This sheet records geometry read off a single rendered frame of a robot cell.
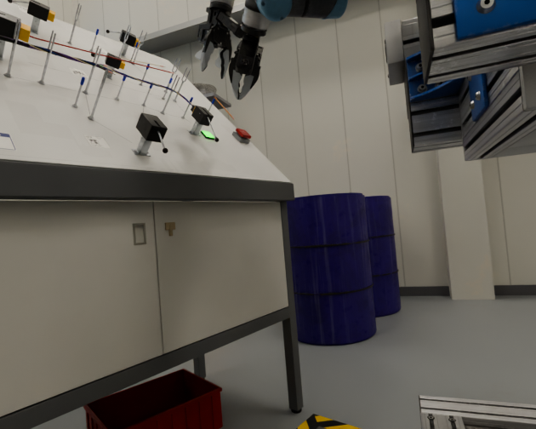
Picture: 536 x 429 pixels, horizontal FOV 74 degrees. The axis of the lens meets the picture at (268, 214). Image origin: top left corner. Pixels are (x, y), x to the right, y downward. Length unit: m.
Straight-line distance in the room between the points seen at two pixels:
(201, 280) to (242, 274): 0.18
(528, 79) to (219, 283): 0.90
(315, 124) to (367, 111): 0.50
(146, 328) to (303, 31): 3.40
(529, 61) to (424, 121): 0.38
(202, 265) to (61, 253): 0.38
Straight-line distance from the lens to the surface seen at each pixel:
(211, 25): 1.28
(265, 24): 1.07
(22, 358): 0.86
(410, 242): 3.39
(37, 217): 0.85
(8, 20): 1.20
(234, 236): 1.15
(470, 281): 3.29
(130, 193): 0.89
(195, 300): 1.05
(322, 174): 3.47
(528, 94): 0.46
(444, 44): 0.37
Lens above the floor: 0.71
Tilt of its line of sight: 2 degrees up
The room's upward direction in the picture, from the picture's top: 5 degrees counter-clockwise
